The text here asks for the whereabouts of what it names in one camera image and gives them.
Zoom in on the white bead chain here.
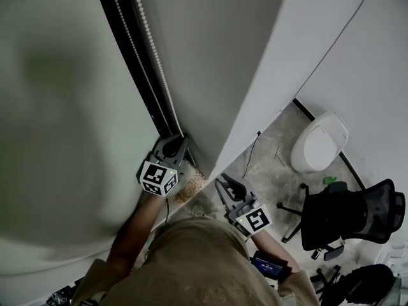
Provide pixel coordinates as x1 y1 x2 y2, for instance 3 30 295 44
107 0 186 138

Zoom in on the beige patterned cloth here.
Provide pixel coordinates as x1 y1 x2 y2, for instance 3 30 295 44
173 170 208 203

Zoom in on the person's left forearm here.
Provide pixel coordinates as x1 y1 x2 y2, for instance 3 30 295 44
104 193 168 275

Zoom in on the grey roller blind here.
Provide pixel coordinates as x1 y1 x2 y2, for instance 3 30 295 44
0 0 162 245

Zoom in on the dark framed window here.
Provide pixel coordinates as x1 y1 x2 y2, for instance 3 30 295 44
93 0 189 140

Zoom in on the black wrist device with screen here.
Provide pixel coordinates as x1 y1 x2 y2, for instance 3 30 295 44
249 250 293 280

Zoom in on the black office chair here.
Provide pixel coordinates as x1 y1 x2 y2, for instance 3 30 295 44
276 178 406 261
314 264 399 306

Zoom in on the white rounded bin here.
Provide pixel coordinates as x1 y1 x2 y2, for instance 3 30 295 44
289 112 351 174

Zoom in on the black floor cable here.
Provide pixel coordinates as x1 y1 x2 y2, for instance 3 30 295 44
242 131 262 179

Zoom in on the person's grey shoe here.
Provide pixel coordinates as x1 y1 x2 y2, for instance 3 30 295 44
186 194 221 219

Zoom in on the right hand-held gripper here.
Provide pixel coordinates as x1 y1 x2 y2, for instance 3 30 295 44
215 173 273 237

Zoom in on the person's beige shirt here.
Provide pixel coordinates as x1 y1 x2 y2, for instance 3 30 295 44
70 217 321 306

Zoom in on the thin grey wall cable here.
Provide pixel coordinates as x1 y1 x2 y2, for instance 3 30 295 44
280 0 375 112

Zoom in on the person's right forearm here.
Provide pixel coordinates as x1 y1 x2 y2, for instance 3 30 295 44
251 231 302 275

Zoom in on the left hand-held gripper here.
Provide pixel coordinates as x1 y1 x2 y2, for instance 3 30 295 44
139 133 189 198

